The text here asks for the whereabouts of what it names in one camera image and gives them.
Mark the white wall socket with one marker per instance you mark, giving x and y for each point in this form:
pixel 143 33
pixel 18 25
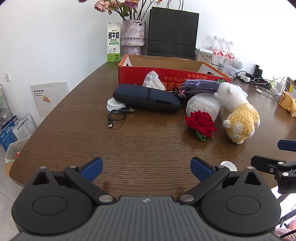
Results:
pixel 8 77

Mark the clear jar of seeds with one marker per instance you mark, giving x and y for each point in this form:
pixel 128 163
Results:
pixel 203 56

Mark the crumpled white tissue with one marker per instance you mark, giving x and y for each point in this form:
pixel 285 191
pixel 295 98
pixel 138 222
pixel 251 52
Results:
pixel 153 81

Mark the white ribbed bottle cap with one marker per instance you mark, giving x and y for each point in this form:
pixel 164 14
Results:
pixel 115 105

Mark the white printed box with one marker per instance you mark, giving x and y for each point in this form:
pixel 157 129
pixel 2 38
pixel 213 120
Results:
pixel 24 127

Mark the clear drinking glass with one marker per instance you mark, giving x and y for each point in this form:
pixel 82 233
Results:
pixel 217 60

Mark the plain clear water bottle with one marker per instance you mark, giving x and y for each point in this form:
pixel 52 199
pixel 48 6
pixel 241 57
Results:
pixel 209 42

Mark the person's pink clothing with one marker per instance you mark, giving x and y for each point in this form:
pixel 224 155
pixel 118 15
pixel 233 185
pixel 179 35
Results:
pixel 289 234

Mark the translucent plastic bag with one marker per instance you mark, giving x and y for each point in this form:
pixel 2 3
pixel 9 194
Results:
pixel 241 91

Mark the small white round object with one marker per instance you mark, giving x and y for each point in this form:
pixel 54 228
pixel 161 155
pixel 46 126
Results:
pixel 229 165

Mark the yellow mug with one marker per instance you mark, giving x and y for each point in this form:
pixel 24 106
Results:
pixel 288 102

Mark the white charger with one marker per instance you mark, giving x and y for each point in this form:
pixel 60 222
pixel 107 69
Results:
pixel 281 88

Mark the white wall panel box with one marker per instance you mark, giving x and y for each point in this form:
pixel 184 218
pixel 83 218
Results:
pixel 49 98

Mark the black paper bag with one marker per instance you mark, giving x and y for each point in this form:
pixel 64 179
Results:
pixel 172 32

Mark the green and white milk carton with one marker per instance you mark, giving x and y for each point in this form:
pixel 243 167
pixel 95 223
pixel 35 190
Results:
pixel 113 44

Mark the translucent plastic bottle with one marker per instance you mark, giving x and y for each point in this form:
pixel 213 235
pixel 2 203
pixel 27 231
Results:
pixel 201 106

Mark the red cardboard box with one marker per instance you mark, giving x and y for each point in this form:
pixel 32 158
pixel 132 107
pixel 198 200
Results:
pixel 173 75

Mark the red artificial rose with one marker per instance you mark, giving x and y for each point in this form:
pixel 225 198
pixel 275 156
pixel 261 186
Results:
pixel 201 122

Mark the white plug adapter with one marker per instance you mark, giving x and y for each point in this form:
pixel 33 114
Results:
pixel 244 77

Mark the black upright device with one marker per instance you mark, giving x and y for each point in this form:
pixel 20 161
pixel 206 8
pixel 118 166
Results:
pixel 257 70

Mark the purple textured vase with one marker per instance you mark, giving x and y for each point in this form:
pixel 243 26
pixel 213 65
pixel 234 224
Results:
pixel 133 34

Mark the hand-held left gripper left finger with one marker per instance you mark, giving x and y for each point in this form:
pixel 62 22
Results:
pixel 92 168

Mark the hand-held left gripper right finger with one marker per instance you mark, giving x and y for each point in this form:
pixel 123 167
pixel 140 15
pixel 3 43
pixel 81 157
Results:
pixel 201 169

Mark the white round speaker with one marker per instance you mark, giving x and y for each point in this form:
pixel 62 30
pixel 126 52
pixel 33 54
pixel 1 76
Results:
pixel 239 64

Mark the dried pink rose bouquet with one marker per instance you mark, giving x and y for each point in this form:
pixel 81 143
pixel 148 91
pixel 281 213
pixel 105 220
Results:
pixel 103 5

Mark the purple knitted pouch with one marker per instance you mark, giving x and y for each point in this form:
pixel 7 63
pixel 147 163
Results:
pixel 198 87

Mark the white and yellow plush alpaca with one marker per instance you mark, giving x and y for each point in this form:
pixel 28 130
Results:
pixel 240 115

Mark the black power strip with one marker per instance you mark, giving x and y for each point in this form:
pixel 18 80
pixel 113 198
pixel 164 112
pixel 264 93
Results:
pixel 263 86

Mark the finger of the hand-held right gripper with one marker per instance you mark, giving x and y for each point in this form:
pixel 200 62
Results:
pixel 286 145
pixel 266 164

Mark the blue printed box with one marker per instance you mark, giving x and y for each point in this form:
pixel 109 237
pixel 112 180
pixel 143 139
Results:
pixel 8 136

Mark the trash bin with bag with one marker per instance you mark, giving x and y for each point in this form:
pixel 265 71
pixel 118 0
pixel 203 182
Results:
pixel 13 150

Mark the dark blue zip case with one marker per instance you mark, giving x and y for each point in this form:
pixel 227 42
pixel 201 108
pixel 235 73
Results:
pixel 143 97

